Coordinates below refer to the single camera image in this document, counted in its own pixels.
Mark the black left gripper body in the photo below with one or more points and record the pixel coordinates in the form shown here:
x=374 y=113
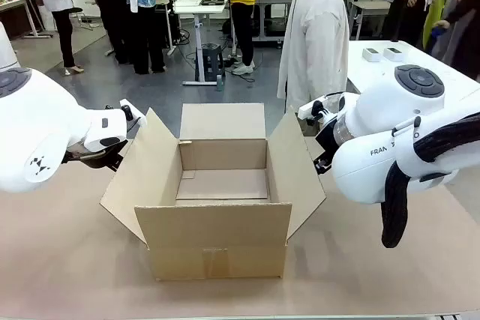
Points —
x=105 y=160

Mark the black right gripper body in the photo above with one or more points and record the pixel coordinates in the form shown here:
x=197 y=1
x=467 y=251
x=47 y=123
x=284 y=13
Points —
x=325 y=136

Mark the brown cardboard box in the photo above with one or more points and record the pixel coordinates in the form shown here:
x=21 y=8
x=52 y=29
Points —
x=213 y=230

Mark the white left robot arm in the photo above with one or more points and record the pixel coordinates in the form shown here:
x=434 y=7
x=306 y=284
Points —
x=37 y=129

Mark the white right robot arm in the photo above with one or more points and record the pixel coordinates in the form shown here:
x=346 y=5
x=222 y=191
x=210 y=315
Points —
x=375 y=174

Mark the white side table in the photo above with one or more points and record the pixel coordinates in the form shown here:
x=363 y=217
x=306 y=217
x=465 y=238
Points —
x=375 y=72

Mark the small white box device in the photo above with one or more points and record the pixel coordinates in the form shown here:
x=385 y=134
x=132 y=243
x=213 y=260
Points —
x=372 y=54
x=393 y=54

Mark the person in white cardigan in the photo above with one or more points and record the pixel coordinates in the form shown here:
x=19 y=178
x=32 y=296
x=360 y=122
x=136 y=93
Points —
x=315 y=35

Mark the green bottle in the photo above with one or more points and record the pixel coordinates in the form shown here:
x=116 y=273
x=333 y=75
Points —
x=221 y=83

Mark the grey plastic stool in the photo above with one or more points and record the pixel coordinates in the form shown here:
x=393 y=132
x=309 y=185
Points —
x=212 y=61

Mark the grey lab desk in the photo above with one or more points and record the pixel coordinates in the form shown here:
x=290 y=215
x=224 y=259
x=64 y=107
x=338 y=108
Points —
x=369 y=5

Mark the grey office desk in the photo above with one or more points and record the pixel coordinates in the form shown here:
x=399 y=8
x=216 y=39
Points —
x=270 y=1

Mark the white standing desk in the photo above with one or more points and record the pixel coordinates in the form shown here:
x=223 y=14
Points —
x=198 y=27

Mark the person in dark jacket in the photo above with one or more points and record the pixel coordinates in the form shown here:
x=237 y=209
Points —
x=468 y=35

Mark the wooden top white table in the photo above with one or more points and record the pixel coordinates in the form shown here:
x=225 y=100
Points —
x=18 y=5

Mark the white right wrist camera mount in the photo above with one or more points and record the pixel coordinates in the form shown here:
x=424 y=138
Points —
x=305 y=110

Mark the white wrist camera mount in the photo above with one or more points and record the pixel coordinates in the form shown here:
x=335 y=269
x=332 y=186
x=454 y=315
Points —
x=305 y=110
x=135 y=117

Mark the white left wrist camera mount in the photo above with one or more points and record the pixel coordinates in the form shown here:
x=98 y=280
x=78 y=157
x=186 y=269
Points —
x=135 y=117

